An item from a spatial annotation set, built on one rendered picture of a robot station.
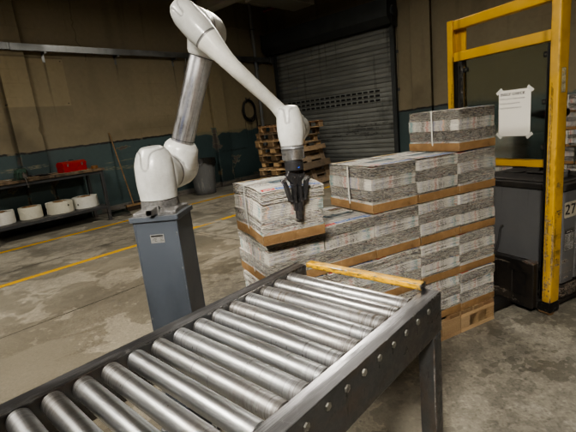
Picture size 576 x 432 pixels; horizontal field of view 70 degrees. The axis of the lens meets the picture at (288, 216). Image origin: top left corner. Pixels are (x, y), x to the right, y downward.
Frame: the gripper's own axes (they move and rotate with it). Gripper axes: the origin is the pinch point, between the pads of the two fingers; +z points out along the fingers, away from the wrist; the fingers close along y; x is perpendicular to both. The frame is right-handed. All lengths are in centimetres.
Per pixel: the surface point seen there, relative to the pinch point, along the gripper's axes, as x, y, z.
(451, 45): -64, -159, -74
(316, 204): -2.6, -10.1, -0.3
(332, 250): -12.1, -21.5, 25.1
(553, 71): 4, -158, -47
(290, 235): -3.5, 3.4, 10.5
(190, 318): 35, 56, 16
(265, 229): -4.5, 13.7, 5.9
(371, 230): -13, -45, 20
